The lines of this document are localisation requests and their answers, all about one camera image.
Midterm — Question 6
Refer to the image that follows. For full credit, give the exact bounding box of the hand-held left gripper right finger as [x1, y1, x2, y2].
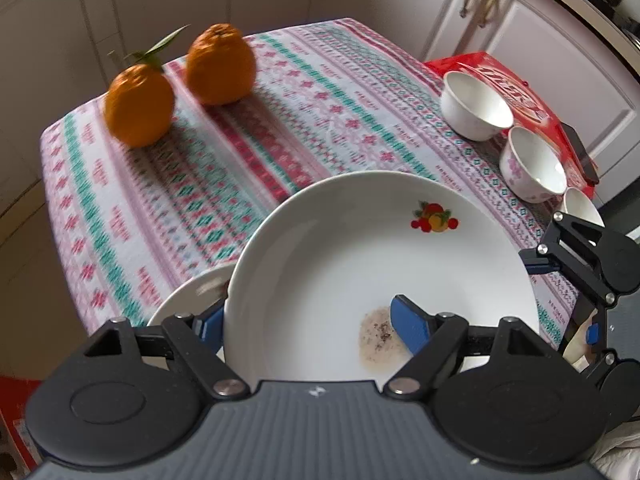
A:
[382, 294, 546, 401]

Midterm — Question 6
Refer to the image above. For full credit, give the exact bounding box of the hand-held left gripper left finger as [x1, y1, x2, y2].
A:
[82, 305, 251, 402]

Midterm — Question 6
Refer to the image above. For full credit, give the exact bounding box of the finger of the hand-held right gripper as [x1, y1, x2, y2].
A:
[560, 290, 618, 376]
[520, 212, 618, 306]

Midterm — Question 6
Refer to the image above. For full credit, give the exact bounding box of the white fruit-print plate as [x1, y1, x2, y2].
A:
[146, 262, 236, 331]
[224, 170, 542, 387]

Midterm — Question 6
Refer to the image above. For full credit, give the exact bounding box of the white porcelain bowl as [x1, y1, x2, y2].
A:
[559, 187, 607, 241]
[440, 71, 515, 142]
[500, 126, 569, 204]

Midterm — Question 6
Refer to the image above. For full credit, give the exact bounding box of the black smartphone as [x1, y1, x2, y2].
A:
[560, 122, 600, 185]

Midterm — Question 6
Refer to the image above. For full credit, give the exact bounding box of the white fleece jacket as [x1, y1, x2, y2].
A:
[570, 310, 640, 480]

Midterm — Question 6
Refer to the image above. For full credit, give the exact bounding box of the red plastic package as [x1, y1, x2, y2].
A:
[425, 51, 601, 198]

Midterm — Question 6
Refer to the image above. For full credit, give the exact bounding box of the patterned tablecloth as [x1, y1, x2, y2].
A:
[40, 17, 601, 356]

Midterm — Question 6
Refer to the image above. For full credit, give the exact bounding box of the red plastic object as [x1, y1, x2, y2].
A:
[0, 375, 42, 467]

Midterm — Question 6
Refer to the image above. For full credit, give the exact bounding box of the orange with green leaves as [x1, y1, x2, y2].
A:
[104, 25, 193, 148]

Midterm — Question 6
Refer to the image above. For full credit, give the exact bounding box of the bumpy orange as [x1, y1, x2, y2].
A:
[186, 23, 257, 106]

